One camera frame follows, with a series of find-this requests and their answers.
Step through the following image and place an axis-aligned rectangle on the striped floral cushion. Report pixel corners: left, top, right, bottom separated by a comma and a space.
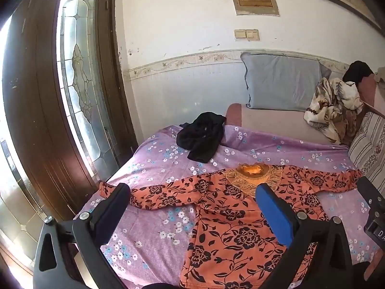
348, 112, 385, 195

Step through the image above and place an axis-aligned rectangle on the orange black floral blouse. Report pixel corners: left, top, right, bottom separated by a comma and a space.
98, 162, 363, 289

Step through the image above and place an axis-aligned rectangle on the reddish wooden headboard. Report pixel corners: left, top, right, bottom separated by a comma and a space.
358, 74, 384, 117

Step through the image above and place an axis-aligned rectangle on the purple floral bed sheet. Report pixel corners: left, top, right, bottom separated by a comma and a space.
74, 125, 381, 289

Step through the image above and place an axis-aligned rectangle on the black crumpled garment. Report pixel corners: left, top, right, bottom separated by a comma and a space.
176, 112, 226, 164

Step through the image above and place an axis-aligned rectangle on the black cloth on headboard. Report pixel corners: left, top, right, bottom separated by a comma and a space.
343, 61, 373, 86

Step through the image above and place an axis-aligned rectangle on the beige brown patterned blanket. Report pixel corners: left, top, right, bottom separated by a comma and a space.
304, 78, 364, 145

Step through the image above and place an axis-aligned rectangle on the beige wall light switch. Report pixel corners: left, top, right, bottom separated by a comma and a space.
234, 29, 247, 40

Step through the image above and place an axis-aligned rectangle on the grey pillow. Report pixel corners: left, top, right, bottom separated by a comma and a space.
241, 52, 332, 112

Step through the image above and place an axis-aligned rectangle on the khaki garment on headboard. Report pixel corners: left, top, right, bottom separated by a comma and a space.
374, 67, 385, 89

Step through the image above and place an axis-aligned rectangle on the pink mattress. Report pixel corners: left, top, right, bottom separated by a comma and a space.
225, 103, 331, 145

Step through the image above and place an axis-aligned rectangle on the brown wooden glass door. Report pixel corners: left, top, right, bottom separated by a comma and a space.
1, 0, 138, 220

